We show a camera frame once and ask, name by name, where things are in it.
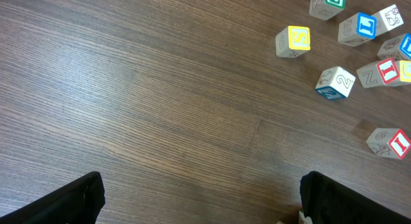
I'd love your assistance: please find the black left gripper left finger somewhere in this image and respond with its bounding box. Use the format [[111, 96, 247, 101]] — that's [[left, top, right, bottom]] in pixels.
[[1, 171, 105, 224]]

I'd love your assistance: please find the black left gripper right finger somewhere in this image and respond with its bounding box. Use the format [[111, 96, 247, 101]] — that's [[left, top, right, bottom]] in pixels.
[[300, 171, 410, 224]]

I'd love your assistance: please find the red i block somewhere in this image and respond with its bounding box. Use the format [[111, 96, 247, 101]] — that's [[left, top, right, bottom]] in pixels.
[[366, 128, 410, 160], [356, 58, 399, 88]]

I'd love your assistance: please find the yellow top block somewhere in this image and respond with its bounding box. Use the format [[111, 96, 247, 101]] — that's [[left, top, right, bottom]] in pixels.
[[394, 60, 411, 87]]

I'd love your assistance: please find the white block blue 2 side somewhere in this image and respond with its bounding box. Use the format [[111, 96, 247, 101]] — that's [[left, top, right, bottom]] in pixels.
[[315, 66, 356, 100]]

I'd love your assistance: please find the yellow S letter block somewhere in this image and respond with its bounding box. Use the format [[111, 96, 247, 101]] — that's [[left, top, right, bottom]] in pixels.
[[275, 26, 311, 58]]

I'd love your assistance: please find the blue D letter block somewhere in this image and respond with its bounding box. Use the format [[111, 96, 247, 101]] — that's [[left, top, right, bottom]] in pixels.
[[377, 33, 410, 61]]

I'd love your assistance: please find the blue L letter block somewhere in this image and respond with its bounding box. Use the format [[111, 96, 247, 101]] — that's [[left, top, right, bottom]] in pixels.
[[338, 12, 377, 47]]

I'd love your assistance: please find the white block green side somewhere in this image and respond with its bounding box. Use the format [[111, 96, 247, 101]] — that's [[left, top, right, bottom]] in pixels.
[[372, 4, 404, 36]]

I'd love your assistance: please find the green Z letter block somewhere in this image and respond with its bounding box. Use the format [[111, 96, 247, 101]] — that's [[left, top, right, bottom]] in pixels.
[[309, 0, 346, 21]]

